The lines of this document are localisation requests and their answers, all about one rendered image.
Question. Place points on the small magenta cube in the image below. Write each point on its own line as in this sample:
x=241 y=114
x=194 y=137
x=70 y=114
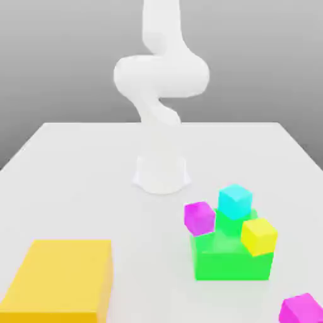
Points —
x=301 y=309
x=199 y=218

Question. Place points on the large green box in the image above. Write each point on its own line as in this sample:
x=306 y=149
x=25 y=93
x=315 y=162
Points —
x=232 y=265

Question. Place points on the large orange box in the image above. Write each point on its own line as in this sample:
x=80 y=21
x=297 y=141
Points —
x=60 y=277

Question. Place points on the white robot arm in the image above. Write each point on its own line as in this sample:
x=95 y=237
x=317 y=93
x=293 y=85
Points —
x=161 y=75

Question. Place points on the small yellow cube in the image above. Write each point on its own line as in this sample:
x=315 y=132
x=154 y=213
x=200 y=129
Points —
x=258 y=236

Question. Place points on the small cyan cube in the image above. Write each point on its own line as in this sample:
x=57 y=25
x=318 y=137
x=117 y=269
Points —
x=234 y=202

